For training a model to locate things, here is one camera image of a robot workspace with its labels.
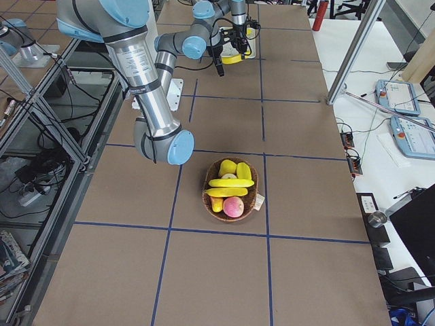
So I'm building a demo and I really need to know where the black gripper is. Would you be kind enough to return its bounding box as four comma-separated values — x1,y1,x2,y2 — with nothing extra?
209,33,224,77
233,15,248,54

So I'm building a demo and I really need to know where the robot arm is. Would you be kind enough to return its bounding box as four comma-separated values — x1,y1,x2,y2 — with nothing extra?
154,1,247,94
57,1,248,165

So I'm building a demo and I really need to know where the brown wicker basket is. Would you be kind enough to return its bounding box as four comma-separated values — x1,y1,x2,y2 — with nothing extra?
202,157,258,223

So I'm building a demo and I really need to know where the white basket tag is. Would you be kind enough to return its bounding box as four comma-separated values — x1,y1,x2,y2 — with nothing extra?
254,193,265,211

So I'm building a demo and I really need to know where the white bear tray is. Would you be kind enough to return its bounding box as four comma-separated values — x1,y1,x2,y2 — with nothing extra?
221,36,256,59

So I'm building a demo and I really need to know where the red cylinder bottle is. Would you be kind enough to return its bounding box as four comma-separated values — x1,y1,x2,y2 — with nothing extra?
312,0,329,31

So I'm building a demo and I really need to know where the yellow lemon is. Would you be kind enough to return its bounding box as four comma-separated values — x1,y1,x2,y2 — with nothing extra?
218,159,237,178

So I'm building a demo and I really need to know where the yellow starfruit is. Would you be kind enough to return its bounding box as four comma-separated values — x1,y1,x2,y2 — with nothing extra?
236,162,252,180

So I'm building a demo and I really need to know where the black office chair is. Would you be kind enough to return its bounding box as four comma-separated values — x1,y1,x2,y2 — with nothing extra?
332,0,370,20

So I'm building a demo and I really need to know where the yellow orange pear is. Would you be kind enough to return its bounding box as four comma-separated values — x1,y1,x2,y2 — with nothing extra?
210,196,224,213

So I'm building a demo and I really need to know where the red pink apple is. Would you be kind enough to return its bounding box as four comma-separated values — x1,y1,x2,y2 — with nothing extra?
223,196,244,218

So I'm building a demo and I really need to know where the far blue teach pendant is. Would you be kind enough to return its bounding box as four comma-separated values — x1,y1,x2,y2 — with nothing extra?
375,79,421,116

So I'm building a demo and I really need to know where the blue teach pendant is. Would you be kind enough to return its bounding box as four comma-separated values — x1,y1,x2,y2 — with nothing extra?
375,79,421,116
390,116,434,160

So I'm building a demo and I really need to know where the near blue teach pendant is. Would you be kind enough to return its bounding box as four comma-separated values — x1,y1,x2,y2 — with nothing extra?
390,116,434,160

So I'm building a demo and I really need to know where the green tipped stick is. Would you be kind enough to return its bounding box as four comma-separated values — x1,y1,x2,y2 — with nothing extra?
343,91,435,133

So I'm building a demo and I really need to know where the metal cup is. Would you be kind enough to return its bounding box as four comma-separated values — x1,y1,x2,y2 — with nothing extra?
367,211,388,228

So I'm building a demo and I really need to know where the black label box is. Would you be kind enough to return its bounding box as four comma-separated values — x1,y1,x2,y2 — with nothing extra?
356,193,390,247

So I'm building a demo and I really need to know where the stack of cloths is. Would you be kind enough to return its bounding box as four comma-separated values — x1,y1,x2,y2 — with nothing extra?
1,230,31,303

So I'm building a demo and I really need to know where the black cable connector left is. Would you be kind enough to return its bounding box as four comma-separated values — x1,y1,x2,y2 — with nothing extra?
340,131,355,149

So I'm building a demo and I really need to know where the black cable connector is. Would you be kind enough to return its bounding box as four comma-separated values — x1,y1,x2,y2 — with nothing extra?
340,131,355,149
347,155,363,177

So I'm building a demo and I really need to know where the aluminium frame post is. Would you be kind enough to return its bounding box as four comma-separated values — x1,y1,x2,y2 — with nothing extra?
326,0,386,105

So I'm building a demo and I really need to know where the black cable connector right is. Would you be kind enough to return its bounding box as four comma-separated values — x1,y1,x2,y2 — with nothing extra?
347,155,363,177

